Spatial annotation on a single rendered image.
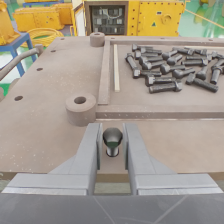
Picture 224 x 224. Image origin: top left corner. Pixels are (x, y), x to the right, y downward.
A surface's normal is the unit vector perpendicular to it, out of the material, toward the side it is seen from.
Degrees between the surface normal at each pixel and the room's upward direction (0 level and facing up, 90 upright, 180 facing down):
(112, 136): 0
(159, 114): 90
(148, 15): 90
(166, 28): 90
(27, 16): 90
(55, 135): 0
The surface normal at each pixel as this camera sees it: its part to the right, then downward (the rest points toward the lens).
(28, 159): 0.00, -0.74
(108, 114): 0.00, 0.67
